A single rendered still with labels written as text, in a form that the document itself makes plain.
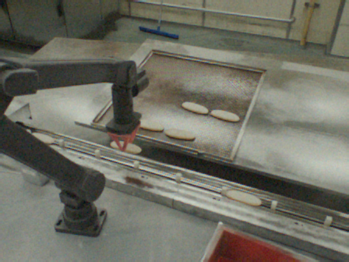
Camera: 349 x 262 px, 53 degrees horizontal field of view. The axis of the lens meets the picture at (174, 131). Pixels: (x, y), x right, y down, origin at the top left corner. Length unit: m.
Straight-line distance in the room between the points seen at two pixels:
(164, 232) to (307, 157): 0.49
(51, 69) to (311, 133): 0.83
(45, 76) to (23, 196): 0.51
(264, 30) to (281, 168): 3.70
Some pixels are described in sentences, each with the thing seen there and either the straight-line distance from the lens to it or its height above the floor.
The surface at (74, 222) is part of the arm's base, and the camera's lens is 0.94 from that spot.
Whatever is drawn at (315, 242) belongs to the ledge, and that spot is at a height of 0.86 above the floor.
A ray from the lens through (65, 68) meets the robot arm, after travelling 0.72.
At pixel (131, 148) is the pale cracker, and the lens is 1.04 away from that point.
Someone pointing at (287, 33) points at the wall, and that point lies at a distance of 4.65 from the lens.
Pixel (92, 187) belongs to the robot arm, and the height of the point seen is 0.96.
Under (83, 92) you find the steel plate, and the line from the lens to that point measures 1.58.
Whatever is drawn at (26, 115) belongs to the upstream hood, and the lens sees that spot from 1.37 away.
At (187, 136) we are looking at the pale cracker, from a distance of 1.12.
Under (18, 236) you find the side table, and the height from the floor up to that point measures 0.82.
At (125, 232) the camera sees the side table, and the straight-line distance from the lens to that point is 0.95.
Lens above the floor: 1.56
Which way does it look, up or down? 35 degrees down
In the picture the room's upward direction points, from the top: 1 degrees clockwise
